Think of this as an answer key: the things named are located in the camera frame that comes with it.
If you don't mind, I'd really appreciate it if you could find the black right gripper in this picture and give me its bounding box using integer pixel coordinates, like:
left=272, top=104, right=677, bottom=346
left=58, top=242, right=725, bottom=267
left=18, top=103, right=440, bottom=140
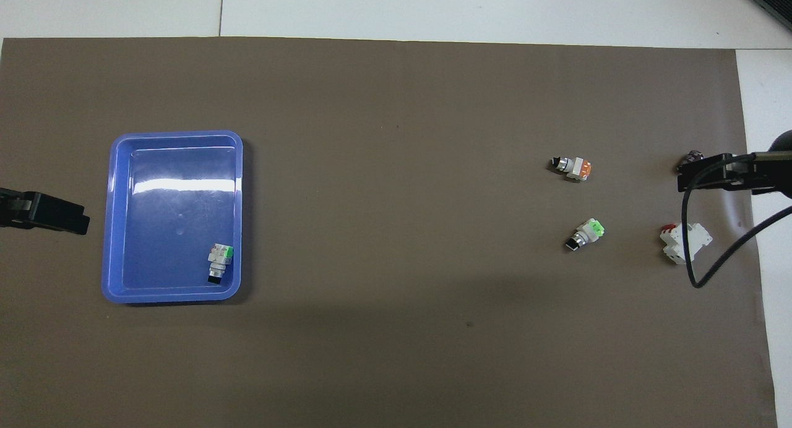
left=677, top=150, right=792, bottom=199

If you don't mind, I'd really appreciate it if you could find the green white selector switch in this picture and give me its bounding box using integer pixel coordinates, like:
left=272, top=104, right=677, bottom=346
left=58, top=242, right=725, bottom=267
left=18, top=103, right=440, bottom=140
left=207, top=243, right=235, bottom=286
left=564, top=218, right=606, bottom=252

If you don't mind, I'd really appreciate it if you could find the white red circuit breaker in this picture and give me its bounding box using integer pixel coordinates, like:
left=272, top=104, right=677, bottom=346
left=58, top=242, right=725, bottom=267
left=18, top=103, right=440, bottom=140
left=660, top=223, right=713, bottom=265

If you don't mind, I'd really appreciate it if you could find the blue plastic tray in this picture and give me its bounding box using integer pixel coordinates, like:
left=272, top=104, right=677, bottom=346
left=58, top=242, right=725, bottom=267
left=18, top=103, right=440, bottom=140
left=101, top=130, right=244, bottom=305

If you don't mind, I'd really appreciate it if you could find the brown table mat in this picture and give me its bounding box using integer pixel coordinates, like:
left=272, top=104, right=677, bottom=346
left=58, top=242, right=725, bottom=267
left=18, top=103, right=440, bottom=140
left=0, top=37, right=779, bottom=428

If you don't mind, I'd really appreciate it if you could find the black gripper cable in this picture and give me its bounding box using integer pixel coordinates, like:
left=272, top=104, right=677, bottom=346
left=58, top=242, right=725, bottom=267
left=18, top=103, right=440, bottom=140
left=679, top=157, right=792, bottom=289

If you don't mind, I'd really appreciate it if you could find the orange white selector switch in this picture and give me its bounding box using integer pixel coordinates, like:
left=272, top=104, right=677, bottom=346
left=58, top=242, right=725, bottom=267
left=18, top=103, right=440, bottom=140
left=548, top=156, right=593, bottom=182

